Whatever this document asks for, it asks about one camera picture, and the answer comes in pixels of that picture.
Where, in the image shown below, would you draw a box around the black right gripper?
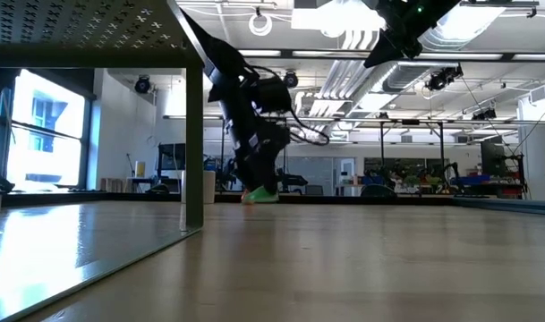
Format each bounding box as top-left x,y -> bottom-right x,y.
363,0 -> 435,69

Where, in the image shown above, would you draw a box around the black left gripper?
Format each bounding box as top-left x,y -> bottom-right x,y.
228,119 -> 292,194

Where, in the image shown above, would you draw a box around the round green toy fruit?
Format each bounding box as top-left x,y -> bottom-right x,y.
243,185 -> 281,205

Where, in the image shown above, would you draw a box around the overhead light bar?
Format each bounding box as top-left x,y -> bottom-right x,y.
235,47 -> 545,64

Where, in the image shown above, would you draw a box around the black monitor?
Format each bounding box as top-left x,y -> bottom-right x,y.
158,142 -> 187,174

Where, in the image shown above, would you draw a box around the wooden crates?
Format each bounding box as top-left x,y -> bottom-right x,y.
99,177 -> 128,193

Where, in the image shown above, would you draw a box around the black equipment rack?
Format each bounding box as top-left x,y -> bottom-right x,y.
480,141 -> 528,198

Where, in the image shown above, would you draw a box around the large window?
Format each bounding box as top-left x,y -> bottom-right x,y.
0,66 -> 93,191

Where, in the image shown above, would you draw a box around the green perforated metal shelf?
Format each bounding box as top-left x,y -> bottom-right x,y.
0,0 -> 207,322

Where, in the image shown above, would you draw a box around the silver ventilation duct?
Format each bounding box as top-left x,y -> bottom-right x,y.
381,13 -> 508,93

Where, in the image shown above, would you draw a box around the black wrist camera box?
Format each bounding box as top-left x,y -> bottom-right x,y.
252,76 -> 294,115

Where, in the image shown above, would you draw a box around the black workstation frame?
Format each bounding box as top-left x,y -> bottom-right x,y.
217,114 -> 447,184

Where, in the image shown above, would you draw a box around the white hanging ring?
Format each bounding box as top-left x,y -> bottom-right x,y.
248,12 -> 274,38

